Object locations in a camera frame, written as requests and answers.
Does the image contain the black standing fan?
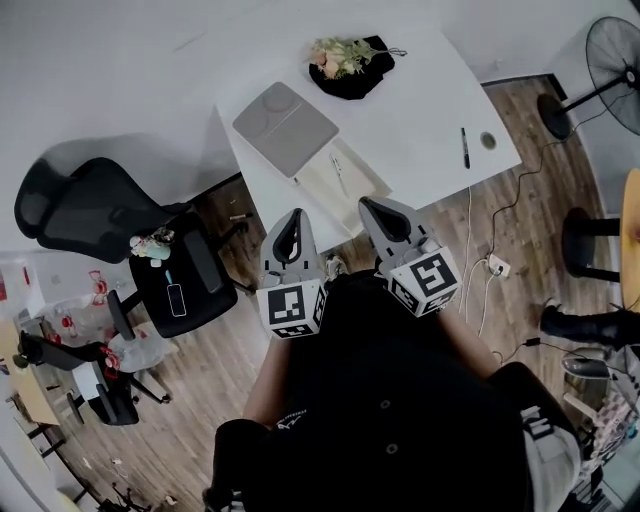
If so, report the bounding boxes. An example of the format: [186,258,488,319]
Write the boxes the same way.
[537,16,640,141]

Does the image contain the smartphone with light case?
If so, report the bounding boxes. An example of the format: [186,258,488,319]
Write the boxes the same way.
[166,283,188,317]

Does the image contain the person's right forearm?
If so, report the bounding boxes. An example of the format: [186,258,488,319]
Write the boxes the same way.
[434,309,501,379]

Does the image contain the person's black clothing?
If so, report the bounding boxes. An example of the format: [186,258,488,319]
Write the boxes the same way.
[204,269,531,512]

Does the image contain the pink checkered bag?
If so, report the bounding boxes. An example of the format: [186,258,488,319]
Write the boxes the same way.
[592,394,640,461]

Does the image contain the white cable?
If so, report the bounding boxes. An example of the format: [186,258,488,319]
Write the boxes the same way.
[457,184,496,337]

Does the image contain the clear plastic bag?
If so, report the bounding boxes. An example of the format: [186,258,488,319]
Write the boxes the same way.
[107,329,166,374]

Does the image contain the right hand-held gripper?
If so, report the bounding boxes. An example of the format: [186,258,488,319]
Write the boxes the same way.
[358,196,462,319]

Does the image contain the artificial flower bunch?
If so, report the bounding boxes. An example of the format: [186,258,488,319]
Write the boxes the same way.
[307,35,409,81]

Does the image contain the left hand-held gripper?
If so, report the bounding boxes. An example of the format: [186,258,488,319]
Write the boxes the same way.
[255,208,329,341]

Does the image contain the grey striped garment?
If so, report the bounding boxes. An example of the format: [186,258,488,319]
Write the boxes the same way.
[519,404,584,512]

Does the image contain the plush toy bundle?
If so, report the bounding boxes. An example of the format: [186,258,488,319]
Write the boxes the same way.
[129,227,176,269]

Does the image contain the white pen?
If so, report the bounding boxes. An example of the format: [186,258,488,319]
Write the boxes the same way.
[329,152,350,198]

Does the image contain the black cable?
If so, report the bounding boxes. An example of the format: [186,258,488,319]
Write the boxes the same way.
[492,107,609,261]

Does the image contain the grey square tray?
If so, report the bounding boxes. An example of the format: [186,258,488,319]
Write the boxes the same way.
[231,81,394,237]

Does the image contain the black stool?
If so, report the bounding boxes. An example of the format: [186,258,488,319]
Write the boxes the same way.
[560,207,621,282]

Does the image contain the pile of red-print packaging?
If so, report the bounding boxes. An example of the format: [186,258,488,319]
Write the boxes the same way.
[0,252,121,351]

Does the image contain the round orange table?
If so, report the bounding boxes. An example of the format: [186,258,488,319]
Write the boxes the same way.
[619,168,640,311]

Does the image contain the large black office chair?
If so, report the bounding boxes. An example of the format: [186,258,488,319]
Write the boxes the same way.
[13,157,251,340]

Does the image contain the person's left forearm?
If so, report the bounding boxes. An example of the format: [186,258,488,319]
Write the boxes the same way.
[242,337,291,426]

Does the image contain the light wooden desk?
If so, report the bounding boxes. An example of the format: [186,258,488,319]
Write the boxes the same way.
[0,319,61,426]

